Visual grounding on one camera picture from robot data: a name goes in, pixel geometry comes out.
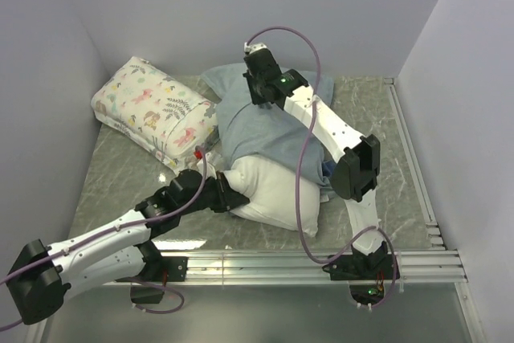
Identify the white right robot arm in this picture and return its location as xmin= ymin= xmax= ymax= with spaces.
xmin=243 ymin=43 xmax=388 ymax=279

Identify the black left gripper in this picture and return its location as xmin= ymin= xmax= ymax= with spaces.
xmin=179 ymin=172 xmax=250 ymax=216

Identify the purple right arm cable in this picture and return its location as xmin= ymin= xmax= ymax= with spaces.
xmin=244 ymin=27 xmax=398 ymax=312

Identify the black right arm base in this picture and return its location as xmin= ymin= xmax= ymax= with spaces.
xmin=322 ymin=250 xmax=400 ymax=310

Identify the aluminium mounting rail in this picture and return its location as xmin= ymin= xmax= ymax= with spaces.
xmin=100 ymin=250 xmax=469 ymax=288

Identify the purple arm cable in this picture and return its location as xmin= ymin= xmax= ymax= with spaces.
xmin=0 ymin=149 xmax=208 ymax=330
xmin=244 ymin=27 xmax=398 ymax=312

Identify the white pillow insert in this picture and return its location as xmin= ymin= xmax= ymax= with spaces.
xmin=223 ymin=155 xmax=320 ymax=237

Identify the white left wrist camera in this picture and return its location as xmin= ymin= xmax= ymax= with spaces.
xmin=194 ymin=146 xmax=213 ymax=169

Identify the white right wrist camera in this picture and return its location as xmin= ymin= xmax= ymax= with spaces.
xmin=243 ymin=42 xmax=267 ymax=55

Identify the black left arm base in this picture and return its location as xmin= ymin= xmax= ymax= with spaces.
xmin=129 ymin=256 xmax=188 ymax=305

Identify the floral patterned pillow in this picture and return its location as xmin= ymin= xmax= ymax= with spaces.
xmin=91 ymin=56 xmax=219 ymax=173

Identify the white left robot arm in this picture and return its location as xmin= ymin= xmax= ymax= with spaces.
xmin=2 ymin=169 xmax=250 ymax=325

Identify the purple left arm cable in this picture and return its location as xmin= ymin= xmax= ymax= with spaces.
xmin=0 ymin=149 xmax=208 ymax=330

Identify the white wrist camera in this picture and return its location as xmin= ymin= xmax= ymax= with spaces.
xmin=243 ymin=42 xmax=267 ymax=55
xmin=194 ymin=146 xmax=213 ymax=169

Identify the blue pillowcase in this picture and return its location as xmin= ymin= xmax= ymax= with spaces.
xmin=200 ymin=63 xmax=336 ymax=198

